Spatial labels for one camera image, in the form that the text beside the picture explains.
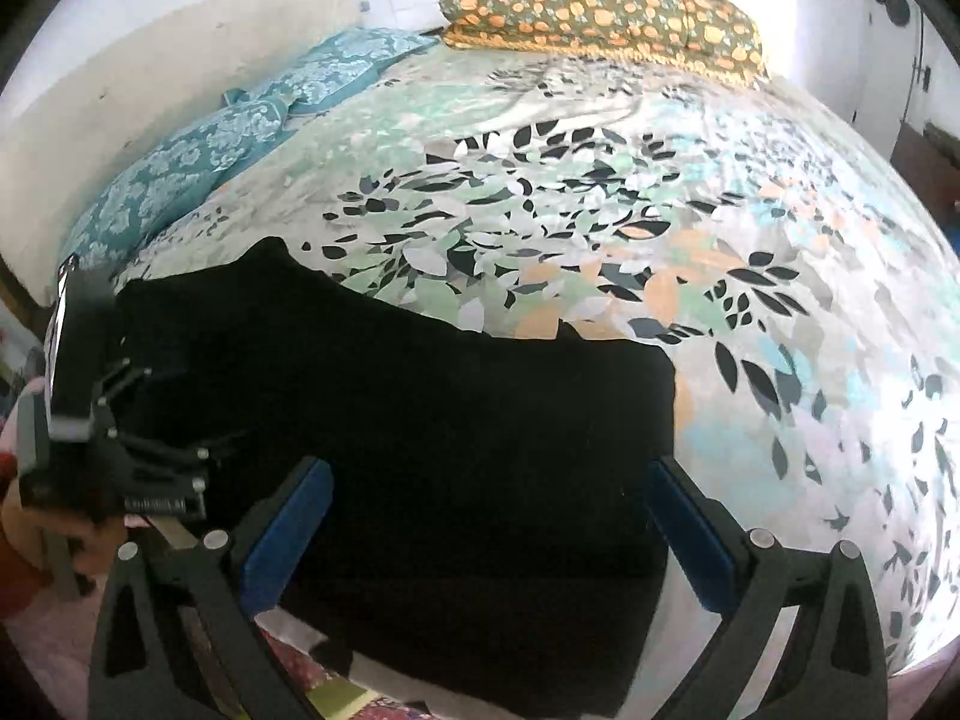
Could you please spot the olive floral pillow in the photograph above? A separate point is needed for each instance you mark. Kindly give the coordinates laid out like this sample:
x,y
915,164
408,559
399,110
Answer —
x,y
600,15

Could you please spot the leaf print bedsheet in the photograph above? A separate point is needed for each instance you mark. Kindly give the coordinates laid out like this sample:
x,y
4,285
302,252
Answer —
x,y
675,277

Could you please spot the brown wooden furniture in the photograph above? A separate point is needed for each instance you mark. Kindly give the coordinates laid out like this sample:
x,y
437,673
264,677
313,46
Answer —
x,y
926,165

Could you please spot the person's left hand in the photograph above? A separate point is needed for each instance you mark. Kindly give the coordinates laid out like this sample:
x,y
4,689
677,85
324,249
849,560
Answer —
x,y
97,547

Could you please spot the red patterned mat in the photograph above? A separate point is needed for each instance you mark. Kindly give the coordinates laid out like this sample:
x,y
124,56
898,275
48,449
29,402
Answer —
x,y
330,682

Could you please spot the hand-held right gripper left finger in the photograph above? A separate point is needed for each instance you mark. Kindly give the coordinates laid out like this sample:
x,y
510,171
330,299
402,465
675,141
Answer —
x,y
289,532

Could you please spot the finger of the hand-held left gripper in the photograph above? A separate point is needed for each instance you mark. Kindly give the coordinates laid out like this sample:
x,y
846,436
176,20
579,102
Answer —
x,y
127,386
172,446

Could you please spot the pink dotted cloth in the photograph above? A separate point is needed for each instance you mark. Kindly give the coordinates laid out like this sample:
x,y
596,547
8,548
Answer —
x,y
45,637

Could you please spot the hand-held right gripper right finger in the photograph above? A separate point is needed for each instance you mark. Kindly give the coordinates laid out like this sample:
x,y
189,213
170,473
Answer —
x,y
694,536

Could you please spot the teal floral pillow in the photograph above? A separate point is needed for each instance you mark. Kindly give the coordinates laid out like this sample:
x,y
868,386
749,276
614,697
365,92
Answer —
x,y
135,67
352,64
172,172

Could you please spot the black pants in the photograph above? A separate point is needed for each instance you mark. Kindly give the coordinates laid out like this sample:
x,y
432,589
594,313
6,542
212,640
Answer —
x,y
450,465

